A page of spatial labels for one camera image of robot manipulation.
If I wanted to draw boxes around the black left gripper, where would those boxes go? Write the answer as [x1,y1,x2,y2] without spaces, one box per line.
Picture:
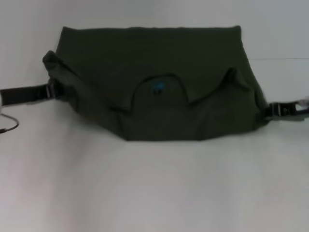
[0,80,64,106]

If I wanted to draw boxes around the dark green FREE t-shirt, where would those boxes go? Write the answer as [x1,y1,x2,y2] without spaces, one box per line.
[41,25,272,142]

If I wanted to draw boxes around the dark left arm cable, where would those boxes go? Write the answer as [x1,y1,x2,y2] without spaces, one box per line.
[0,113,20,134]

